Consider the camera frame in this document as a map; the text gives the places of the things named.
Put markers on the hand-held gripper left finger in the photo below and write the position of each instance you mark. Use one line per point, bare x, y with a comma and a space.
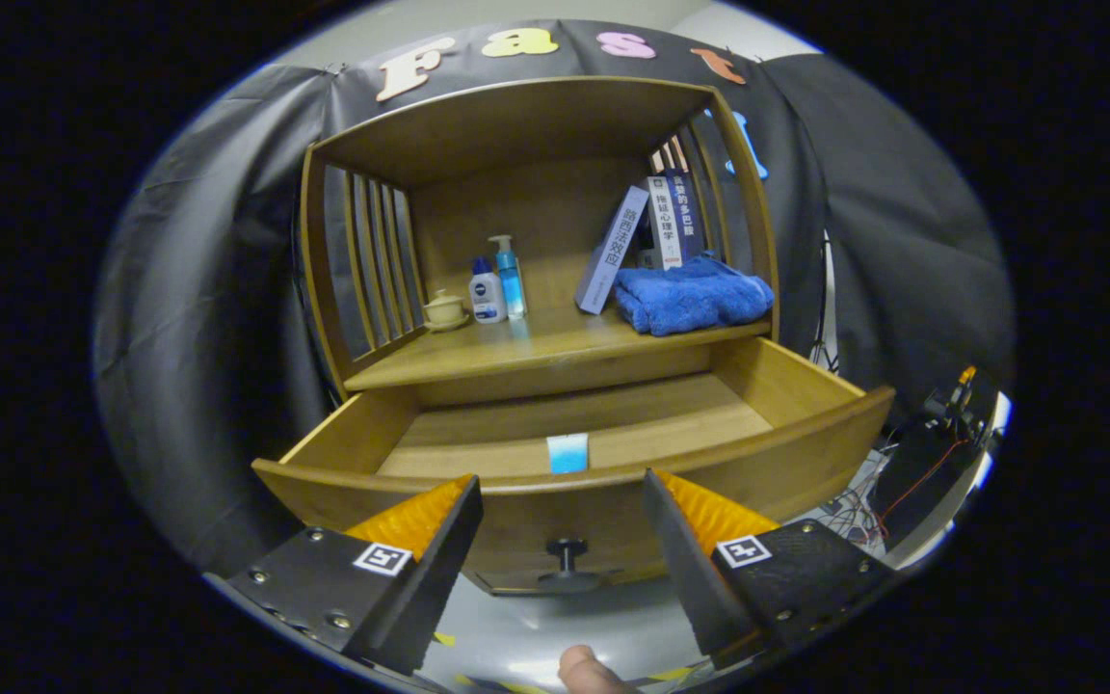
430, 578

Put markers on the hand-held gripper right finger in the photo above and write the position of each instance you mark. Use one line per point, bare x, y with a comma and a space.
685, 569

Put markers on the black drawer knob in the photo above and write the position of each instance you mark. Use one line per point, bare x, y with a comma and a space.
567, 564

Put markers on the wooden drawer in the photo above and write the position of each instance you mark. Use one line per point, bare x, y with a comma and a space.
555, 511

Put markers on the blue cosmetic tube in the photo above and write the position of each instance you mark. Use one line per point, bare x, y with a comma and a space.
568, 453

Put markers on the wooden countertop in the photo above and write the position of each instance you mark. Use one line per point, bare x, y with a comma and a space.
536, 342

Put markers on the wooden cabinet with slatted sides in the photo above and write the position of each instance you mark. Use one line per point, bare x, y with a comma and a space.
516, 125

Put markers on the cream lidded teacup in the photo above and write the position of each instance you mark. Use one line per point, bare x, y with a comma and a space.
444, 308

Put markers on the black equipment with orange part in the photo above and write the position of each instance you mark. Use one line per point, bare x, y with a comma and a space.
931, 453

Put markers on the blue towel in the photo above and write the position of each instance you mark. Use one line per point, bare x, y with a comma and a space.
695, 294

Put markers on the black tripod stand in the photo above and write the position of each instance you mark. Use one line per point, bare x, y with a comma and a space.
820, 328

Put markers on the white bottle with blue cap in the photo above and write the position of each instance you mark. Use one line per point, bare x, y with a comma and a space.
487, 294

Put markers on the blue pump bottle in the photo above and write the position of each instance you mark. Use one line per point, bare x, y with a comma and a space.
510, 280

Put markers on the grey book with white spine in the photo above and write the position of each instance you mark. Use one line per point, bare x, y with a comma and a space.
613, 251

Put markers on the white book with red mark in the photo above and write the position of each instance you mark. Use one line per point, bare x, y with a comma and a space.
666, 222

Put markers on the dark blue book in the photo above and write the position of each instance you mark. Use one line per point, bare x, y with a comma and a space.
688, 212

